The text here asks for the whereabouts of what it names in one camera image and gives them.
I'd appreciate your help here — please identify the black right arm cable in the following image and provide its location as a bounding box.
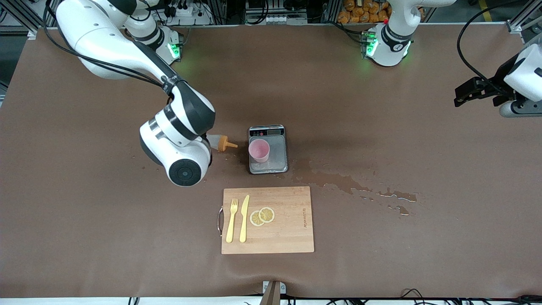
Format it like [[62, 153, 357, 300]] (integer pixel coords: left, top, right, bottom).
[[42, 0, 178, 92]]

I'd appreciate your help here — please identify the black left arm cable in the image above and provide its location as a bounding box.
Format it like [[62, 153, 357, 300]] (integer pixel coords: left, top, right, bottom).
[[456, 0, 523, 87]]

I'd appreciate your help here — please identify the white connector strip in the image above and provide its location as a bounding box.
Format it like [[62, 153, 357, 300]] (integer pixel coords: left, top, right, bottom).
[[246, 12, 307, 25]]

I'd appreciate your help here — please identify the translucent squeeze bottle orange cap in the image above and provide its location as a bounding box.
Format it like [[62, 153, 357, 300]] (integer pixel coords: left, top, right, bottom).
[[206, 134, 238, 153]]

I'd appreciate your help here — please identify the wooden cutting board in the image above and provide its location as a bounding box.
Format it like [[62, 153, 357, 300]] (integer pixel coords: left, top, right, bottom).
[[217, 186, 315, 255]]

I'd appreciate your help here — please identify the silver digital kitchen scale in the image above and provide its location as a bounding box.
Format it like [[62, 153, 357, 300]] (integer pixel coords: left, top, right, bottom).
[[248, 125, 289, 175]]

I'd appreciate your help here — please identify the aluminium frame profile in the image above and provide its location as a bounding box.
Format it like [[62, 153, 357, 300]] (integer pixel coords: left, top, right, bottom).
[[506, 0, 542, 43], [0, 0, 47, 39]]

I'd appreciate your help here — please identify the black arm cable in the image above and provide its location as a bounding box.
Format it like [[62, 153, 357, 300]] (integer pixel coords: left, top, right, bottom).
[[456, 0, 523, 87], [42, 0, 178, 92]]

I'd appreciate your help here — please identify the pink plastic cup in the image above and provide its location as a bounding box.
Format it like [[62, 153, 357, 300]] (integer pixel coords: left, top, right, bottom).
[[248, 139, 271, 164]]

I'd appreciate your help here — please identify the spilled liquid puddle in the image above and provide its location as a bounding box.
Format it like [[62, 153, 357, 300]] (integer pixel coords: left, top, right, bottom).
[[292, 159, 418, 216]]

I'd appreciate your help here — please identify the white power strip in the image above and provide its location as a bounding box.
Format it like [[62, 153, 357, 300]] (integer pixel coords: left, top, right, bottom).
[[167, 0, 212, 26]]

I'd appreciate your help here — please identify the yellow plastic fork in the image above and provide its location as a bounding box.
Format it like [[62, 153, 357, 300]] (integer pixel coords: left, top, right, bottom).
[[226, 198, 238, 244]]

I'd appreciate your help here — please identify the wooden camera mount post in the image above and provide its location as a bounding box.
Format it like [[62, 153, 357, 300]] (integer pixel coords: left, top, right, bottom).
[[260, 280, 287, 305]]

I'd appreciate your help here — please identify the yellow plastic knife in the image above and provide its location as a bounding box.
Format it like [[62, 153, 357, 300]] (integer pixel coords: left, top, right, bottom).
[[239, 195, 250, 243]]

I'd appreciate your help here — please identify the orange snack packets pile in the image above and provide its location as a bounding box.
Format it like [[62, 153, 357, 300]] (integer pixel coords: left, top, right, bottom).
[[337, 0, 392, 24]]

